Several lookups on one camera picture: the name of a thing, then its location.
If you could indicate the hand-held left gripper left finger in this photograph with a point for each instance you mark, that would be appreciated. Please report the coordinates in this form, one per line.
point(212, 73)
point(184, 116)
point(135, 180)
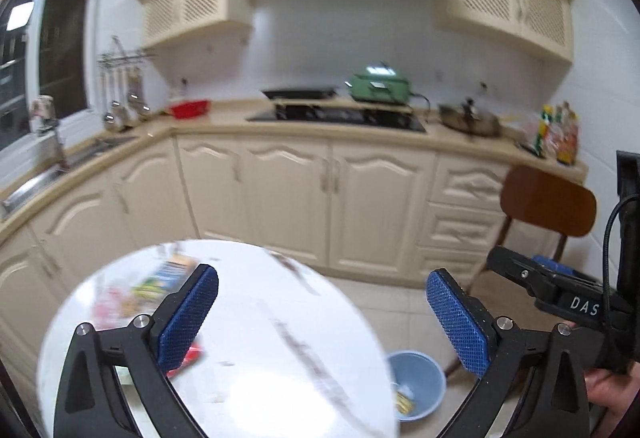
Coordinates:
point(187, 318)

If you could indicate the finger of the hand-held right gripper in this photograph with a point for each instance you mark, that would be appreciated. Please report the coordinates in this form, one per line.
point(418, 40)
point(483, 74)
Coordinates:
point(520, 270)
point(565, 270)

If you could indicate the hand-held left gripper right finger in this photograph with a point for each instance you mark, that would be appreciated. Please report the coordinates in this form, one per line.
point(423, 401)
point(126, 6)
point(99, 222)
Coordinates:
point(457, 323)

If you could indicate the blue green milk carton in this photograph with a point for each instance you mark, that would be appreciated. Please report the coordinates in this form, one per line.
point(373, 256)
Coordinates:
point(160, 280)

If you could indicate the blue plastic trash bin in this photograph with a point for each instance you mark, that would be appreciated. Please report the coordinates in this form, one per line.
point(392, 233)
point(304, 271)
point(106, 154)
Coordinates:
point(435, 385)

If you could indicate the person's right hand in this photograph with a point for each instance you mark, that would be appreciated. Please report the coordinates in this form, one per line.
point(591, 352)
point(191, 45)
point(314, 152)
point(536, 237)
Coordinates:
point(607, 388)

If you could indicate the red snack packet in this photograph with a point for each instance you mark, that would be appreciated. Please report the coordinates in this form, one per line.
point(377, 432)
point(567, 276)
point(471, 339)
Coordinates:
point(196, 357)

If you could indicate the brown wooden chair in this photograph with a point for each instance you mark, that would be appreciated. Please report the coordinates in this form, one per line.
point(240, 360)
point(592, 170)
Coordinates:
point(545, 200)

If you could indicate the pink white plastic bag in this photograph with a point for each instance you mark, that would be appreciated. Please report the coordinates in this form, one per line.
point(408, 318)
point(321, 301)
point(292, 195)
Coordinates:
point(107, 305)

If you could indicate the yellow wrapper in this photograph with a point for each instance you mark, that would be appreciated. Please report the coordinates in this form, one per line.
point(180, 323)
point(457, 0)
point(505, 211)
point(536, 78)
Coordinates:
point(402, 405)

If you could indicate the cream kitchen base cabinets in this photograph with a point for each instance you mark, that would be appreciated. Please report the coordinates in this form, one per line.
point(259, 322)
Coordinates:
point(285, 198)

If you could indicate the steel wok with lid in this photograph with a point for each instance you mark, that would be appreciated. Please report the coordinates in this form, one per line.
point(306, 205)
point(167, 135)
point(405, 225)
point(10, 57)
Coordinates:
point(470, 122)

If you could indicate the steel kitchen sink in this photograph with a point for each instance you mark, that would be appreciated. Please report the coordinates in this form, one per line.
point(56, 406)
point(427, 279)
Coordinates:
point(35, 190)

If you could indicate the red plastic basin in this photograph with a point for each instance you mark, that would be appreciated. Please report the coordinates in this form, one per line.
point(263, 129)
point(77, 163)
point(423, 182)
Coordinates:
point(189, 110)

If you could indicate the steel faucet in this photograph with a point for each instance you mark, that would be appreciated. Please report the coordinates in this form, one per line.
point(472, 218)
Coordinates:
point(60, 147)

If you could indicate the green electric cooking pot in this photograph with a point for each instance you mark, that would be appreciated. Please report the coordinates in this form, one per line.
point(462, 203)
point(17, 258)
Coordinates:
point(380, 87)

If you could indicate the black gas stove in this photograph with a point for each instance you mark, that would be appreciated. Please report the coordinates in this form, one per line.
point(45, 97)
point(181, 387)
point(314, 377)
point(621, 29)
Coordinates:
point(325, 115)

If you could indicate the black griddle pan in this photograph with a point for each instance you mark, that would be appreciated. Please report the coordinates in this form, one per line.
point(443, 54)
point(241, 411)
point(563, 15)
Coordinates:
point(300, 93)

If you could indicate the pink white cloth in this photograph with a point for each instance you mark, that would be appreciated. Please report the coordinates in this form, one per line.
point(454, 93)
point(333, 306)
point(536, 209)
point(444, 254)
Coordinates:
point(42, 110)

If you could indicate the dark kitchen window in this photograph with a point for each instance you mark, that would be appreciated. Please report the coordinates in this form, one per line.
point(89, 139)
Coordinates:
point(65, 17)

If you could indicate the steel wall utensil rack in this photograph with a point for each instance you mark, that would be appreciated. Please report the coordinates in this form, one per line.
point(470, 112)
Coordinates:
point(122, 59)

